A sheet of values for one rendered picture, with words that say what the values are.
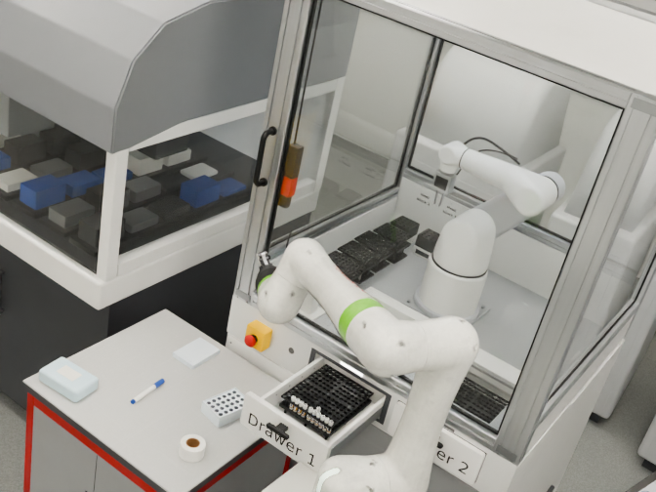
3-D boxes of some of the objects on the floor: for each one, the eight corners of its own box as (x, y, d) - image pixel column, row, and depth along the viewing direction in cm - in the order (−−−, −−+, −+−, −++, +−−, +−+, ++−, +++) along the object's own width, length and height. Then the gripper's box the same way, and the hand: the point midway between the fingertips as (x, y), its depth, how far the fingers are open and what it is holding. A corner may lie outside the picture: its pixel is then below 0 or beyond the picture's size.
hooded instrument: (82, 491, 321) (123, 13, 235) (-194, 267, 401) (-240, -152, 314) (284, 359, 413) (367, -21, 326) (26, 198, 492) (39, -142, 406)
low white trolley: (148, 678, 265) (178, 498, 228) (16, 558, 291) (21, 380, 254) (268, 566, 309) (309, 400, 272) (143, 471, 336) (165, 307, 299)
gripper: (291, 301, 240) (279, 270, 262) (279, 257, 235) (268, 230, 257) (264, 307, 239) (255, 277, 261) (252, 265, 234) (243, 237, 257)
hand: (263, 258), depth 256 cm, fingers closed
